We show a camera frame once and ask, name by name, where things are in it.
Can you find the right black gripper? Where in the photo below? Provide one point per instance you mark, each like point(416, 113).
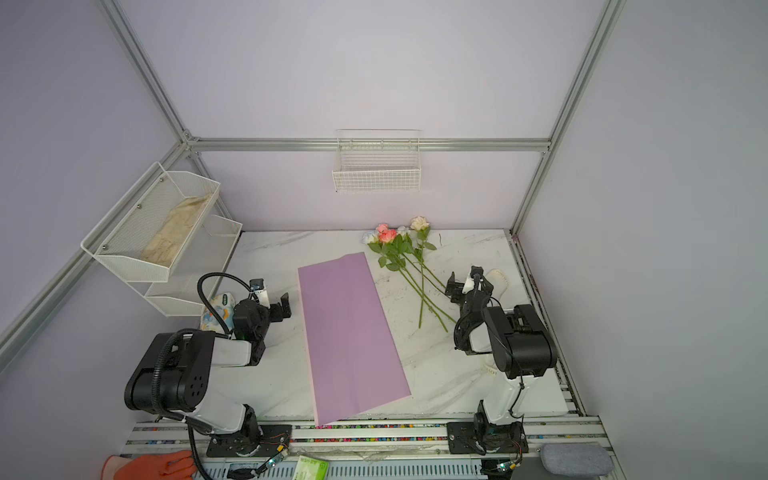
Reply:
point(457, 288)

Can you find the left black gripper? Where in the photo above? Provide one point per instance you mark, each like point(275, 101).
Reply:
point(276, 310)

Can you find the purple pink wrapping paper sheet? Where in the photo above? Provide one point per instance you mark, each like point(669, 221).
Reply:
point(353, 359)

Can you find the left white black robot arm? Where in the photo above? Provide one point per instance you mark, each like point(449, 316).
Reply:
point(172, 380)

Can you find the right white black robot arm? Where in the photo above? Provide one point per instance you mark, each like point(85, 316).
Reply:
point(522, 351)

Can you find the red pink fake rose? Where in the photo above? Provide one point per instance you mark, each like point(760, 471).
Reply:
point(395, 253)

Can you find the white blue fake flower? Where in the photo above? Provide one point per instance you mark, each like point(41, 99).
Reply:
point(371, 237)

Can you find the cream ribbon strip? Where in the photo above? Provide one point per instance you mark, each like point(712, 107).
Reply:
point(499, 281)

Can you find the colourful tissue pack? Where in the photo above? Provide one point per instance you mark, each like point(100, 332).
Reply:
point(224, 304)

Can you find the lower white mesh shelf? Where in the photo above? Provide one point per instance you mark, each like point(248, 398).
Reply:
point(209, 250)

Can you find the white mesh shelf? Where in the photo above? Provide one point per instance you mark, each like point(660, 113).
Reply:
point(209, 250)
point(119, 238)

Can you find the beige cloth in shelf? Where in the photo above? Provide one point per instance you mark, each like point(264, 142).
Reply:
point(167, 242)

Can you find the green white label card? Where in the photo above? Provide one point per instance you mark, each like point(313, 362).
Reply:
point(308, 468)

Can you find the upper white mesh shelf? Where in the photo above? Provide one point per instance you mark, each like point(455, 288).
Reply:
point(119, 238)

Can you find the grey foam pad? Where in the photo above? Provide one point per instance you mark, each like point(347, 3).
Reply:
point(576, 460)

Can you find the orange rubber glove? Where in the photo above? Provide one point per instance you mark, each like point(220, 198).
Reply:
point(178, 465)

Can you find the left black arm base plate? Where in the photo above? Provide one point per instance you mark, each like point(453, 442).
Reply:
point(240, 445)

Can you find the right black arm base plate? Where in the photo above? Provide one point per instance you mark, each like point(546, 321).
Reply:
point(466, 438)

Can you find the white wire wall basket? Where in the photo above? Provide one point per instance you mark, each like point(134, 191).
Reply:
point(377, 160)

